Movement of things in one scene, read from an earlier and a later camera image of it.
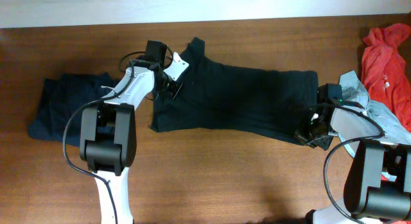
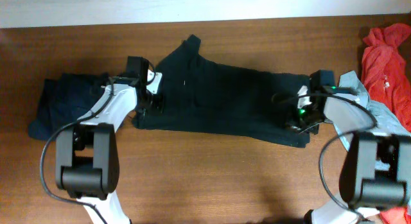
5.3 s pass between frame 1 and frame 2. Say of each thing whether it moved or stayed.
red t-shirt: stayed
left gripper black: moved
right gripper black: moved
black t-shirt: stayed
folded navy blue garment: stayed
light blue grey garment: stayed
